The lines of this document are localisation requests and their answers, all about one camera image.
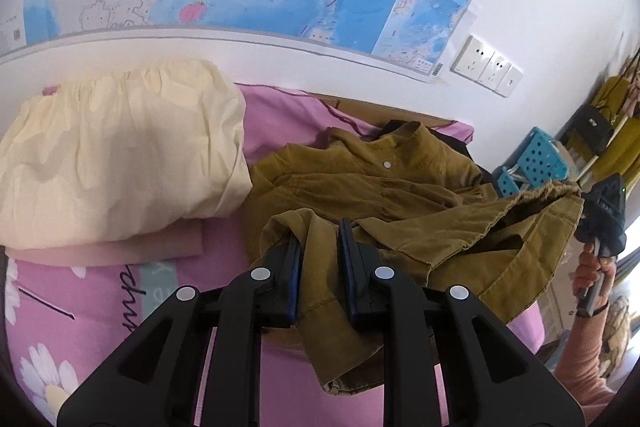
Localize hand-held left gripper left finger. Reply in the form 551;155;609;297
56;237;303;427

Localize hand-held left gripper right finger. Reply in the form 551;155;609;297
337;218;586;427

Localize olive button-up shirt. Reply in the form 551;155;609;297
247;121;586;395

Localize person's right forearm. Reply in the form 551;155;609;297
552;302;621;427

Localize yellow hanging clothes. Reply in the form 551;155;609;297
592;74;640;188

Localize person's right hand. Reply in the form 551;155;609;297
572;243;618;304

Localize black handbag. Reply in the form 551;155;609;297
570;104;613;155

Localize blue perforated plastic basket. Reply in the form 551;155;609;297
492;126;571;198

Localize pink floral bedsheet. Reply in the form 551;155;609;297
0;82;546;427

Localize brown headboard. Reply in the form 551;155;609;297
307;93;451;128

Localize cream folded garment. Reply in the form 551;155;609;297
0;58;252;250

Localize white wall socket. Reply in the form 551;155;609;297
451;35;496;80
478;52;512;88

